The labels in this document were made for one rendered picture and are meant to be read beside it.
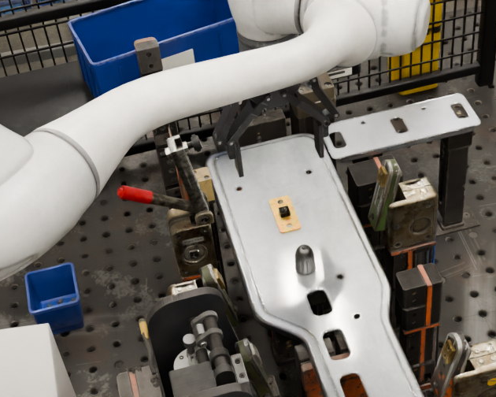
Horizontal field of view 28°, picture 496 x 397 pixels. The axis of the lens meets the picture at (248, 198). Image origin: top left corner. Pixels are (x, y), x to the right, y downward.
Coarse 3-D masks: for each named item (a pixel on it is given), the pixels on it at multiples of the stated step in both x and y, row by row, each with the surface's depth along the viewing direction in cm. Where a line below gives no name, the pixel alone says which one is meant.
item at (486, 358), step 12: (480, 348) 142; (492, 348) 142; (468, 360) 141; (480, 360) 140; (492, 360) 140; (468, 372) 139; (480, 372) 139; (492, 372) 139; (456, 384) 140; (468, 384) 140; (480, 384) 141; (492, 384) 141; (456, 396) 142; (468, 396) 142; (480, 396) 144; (492, 396) 145
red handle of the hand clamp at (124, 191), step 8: (120, 192) 157; (128, 192) 157; (136, 192) 158; (144, 192) 159; (152, 192) 160; (128, 200) 158; (136, 200) 158; (144, 200) 159; (152, 200) 159; (160, 200) 160; (168, 200) 161; (176, 200) 162; (184, 200) 163; (176, 208) 162; (184, 208) 162; (192, 208) 163
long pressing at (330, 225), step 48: (288, 144) 183; (240, 192) 175; (288, 192) 174; (336, 192) 173; (240, 240) 167; (288, 240) 166; (336, 240) 165; (288, 288) 159; (336, 288) 158; (384, 288) 157; (288, 336) 153; (384, 336) 150; (336, 384) 145; (384, 384) 144
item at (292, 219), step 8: (272, 200) 173; (288, 200) 172; (272, 208) 171; (280, 208) 170; (288, 208) 170; (280, 216) 170; (288, 216) 170; (296, 216) 170; (280, 224) 168; (296, 224) 168; (280, 232) 168
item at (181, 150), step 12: (168, 144) 154; (180, 144) 155; (192, 144) 154; (168, 156) 154; (180, 156) 153; (180, 168) 155; (192, 168) 160; (192, 180) 157; (192, 192) 159; (192, 204) 161; (204, 204) 162
